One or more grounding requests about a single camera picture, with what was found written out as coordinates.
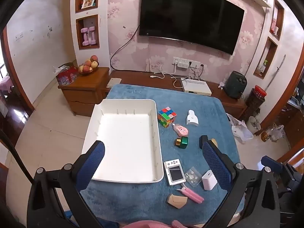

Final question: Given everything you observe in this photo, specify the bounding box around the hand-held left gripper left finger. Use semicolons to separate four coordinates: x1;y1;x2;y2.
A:
27;140;106;228

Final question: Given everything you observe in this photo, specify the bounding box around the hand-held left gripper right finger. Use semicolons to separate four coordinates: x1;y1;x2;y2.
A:
202;140;281;228

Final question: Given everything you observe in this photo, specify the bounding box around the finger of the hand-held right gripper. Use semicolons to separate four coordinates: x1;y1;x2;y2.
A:
261;155;283;172

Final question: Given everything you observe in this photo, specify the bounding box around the white charger cube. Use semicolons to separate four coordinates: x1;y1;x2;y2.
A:
201;170;218;191

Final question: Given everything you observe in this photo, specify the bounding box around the clear plastic box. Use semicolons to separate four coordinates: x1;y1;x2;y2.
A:
185;167;202;186

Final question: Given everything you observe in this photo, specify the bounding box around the pink nail clipper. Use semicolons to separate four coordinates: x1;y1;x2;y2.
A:
176;183;205;204

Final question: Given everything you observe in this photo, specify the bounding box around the white plastic tray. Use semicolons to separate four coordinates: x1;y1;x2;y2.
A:
81;99;165;184

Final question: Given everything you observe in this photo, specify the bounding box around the small white camera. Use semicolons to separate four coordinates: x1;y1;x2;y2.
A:
164;158;185;186

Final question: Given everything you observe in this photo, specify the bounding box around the pink correction tape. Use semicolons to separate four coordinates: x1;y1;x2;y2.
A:
172;123;189;137

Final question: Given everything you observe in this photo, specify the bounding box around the white plastic gadget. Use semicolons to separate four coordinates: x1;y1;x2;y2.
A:
185;110;199;126

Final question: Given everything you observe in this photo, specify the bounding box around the beige paper piece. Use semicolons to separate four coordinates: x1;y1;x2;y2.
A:
167;193;188;209

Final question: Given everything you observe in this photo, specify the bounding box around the colourful puzzle cube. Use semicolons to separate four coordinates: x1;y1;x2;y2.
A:
158;108;178;127

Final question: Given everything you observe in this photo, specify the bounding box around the plastic bag with bottle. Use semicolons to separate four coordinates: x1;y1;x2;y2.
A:
261;123;285;142

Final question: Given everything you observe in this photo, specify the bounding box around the white bucket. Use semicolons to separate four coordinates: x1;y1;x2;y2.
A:
246;116;262;135

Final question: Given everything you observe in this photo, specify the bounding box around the white plastic bag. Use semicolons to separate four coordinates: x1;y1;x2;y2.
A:
227;113;254;143

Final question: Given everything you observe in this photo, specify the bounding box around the dark patterned vase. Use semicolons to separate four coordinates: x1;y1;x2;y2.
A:
245;88;265;121

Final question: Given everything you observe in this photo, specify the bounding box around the blue blanket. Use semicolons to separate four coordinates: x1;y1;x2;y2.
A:
79;84;245;226

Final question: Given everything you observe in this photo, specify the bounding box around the wooden cabinet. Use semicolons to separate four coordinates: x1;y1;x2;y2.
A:
58;67;111;116

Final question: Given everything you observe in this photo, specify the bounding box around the red lid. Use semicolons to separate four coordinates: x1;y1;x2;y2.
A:
255;85;267;98

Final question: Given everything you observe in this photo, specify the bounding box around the white set-top box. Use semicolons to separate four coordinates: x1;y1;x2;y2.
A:
181;77;212;97

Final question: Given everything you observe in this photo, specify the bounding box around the dark green heater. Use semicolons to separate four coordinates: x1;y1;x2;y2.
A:
223;71;248;100

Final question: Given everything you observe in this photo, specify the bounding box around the white paper sheet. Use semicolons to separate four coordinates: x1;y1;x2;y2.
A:
106;78;122;88

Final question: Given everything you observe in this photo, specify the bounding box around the person's pink clothing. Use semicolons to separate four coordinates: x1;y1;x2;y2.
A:
123;220;190;228

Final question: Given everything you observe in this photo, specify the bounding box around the red printed box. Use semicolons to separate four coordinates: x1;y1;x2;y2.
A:
56;65;79;86

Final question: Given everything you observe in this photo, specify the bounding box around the long metal stick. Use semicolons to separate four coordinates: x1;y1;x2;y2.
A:
265;55;286;92

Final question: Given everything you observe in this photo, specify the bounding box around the low wooden bench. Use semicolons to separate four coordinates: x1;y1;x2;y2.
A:
104;70;247;120

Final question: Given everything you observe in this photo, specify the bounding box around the bowl of fruit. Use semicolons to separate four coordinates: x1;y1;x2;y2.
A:
78;55;100;76

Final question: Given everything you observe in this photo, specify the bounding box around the white power strip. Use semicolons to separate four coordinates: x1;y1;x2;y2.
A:
173;57;201;69

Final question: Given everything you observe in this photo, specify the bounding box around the pink dumbbell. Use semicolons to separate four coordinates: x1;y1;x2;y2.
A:
81;27;90;46
89;26;97;45

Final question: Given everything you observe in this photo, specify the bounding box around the black television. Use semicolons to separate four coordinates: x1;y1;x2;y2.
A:
139;0;245;56

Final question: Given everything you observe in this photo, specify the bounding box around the framed photo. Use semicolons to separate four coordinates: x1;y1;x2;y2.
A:
81;0;97;9

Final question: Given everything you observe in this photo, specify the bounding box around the white cable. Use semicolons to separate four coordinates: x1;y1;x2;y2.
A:
170;75;190;89
150;65;177;79

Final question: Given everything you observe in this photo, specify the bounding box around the black television cable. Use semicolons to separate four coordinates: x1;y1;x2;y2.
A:
110;25;140;71

